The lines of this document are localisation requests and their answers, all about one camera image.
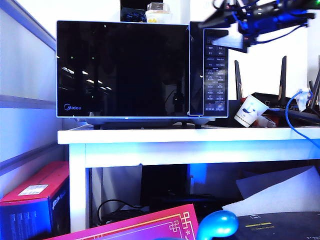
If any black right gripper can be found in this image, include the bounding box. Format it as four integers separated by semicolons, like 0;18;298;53
198;0;266;53

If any clear plastic snack box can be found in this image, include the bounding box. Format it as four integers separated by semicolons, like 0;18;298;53
146;2;173;24

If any black glass microwave door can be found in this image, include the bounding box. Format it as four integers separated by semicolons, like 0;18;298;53
56;20;205;118

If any black Midea microwave oven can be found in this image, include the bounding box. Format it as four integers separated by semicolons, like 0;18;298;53
73;27;230;130

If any small red white box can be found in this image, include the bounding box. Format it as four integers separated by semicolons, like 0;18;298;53
254;114;278;128

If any black box yellow label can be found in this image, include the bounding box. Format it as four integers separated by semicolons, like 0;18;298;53
234;211;320;240

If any pink box gold pattern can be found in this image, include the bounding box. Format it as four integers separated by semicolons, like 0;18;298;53
47;204;200;240

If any red and blue cardboard box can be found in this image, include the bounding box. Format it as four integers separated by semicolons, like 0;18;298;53
0;161;71;240

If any white paper cup blue print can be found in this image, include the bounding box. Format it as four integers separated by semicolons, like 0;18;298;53
233;94;270;128

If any black router with antennas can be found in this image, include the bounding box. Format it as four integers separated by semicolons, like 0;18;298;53
228;56;320;127

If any white table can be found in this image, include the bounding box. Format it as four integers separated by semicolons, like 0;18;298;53
56;126;320;233

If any black computer case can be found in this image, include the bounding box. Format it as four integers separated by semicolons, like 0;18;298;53
139;164;190;201

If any white foam sheet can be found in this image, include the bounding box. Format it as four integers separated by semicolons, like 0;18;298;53
221;166;320;217

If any black flat electronics device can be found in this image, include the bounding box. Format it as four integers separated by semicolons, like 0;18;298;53
147;193;226;221

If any blue rounded plastic object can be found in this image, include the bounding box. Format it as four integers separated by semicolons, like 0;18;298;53
196;210;239;240

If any white cable tag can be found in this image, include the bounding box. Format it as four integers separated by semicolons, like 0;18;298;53
294;89;311;112

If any blue network cable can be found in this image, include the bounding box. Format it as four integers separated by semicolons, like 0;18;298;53
284;89;320;151

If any black power cable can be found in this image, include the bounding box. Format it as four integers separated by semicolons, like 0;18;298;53
96;199;151;226

